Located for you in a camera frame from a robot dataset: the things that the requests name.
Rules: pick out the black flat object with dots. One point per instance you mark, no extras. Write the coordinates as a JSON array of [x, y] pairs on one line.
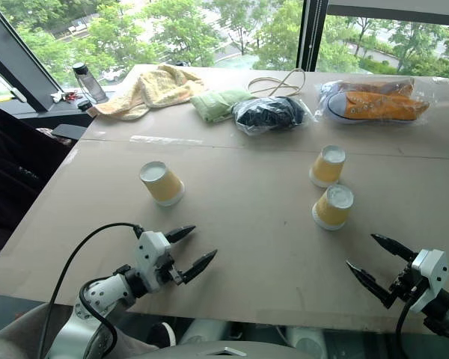
[[67, 131]]

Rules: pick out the small red white clutter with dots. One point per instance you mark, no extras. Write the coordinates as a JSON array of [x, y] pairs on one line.
[[63, 97]]

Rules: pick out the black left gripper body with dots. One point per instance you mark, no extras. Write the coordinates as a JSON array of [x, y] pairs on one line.
[[169, 270]]

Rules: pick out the black item in plastic bag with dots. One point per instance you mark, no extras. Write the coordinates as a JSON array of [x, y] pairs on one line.
[[269, 112]]

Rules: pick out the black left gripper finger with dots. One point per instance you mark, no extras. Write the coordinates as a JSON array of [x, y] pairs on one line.
[[179, 233], [198, 265]]

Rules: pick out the grey robot torso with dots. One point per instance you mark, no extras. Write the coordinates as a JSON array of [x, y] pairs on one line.
[[194, 349]]

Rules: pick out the clear water bottle black cap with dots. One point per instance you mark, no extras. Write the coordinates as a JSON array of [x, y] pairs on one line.
[[90, 84]]

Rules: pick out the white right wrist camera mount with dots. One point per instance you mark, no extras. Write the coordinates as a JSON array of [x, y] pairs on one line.
[[430, 276]]

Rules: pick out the orange sneakers in plastic bag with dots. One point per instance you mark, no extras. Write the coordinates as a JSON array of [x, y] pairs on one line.
[[374, 102]]

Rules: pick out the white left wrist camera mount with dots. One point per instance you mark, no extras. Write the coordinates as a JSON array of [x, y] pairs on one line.
[[150, 258]]

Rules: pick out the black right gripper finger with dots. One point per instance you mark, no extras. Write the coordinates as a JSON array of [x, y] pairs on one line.
[[393, 246], [368, 281]]

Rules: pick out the green folded cloth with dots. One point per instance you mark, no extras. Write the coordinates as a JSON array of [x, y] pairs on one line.
[[217, 104]]

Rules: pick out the yellow paper cup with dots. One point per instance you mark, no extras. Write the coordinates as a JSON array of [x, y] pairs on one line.
[[161, 185], [327, 166], [333, 207]]

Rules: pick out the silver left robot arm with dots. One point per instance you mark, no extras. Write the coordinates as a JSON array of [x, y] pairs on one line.
[[97, 299]]

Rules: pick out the black slanted window frame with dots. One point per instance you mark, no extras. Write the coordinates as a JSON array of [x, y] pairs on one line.
[[18, 60]]

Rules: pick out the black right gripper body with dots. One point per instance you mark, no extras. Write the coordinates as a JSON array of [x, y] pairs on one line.
[[406, 285]]

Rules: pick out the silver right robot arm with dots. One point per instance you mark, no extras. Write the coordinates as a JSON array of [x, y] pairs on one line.
[[443, 314]]

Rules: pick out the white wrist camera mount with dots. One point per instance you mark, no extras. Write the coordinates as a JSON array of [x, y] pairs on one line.
[[150, 258], [430, 276]]

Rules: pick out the yellow towel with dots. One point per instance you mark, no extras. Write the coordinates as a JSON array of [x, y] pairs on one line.
[[153, 91]]

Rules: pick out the dark chair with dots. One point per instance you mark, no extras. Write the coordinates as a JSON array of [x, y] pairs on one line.
[[15, 172]]

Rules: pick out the black window frame post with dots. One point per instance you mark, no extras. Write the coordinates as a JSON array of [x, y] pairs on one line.
[[314, 35]]

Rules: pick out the small round black object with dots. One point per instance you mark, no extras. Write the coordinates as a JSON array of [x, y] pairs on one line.
[[84, 105]]

